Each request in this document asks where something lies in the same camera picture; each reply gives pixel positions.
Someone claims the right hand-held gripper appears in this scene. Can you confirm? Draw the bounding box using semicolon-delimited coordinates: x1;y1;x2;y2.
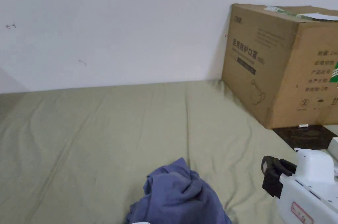
261;148;338;224

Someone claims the small white box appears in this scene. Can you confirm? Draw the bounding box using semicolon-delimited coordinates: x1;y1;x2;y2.
328;136;338;154

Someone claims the dark brown bedside table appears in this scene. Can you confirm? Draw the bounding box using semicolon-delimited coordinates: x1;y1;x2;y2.
272;125;335;153

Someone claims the brown cardboard carton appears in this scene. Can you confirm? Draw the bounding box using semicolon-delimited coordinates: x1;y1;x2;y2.
221;3;338;130

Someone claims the blue garment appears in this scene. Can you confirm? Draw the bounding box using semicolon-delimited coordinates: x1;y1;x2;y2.
125;157;233;224

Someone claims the bed with pale green sheet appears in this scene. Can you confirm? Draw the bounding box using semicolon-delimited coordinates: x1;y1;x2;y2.
0;78;298;224

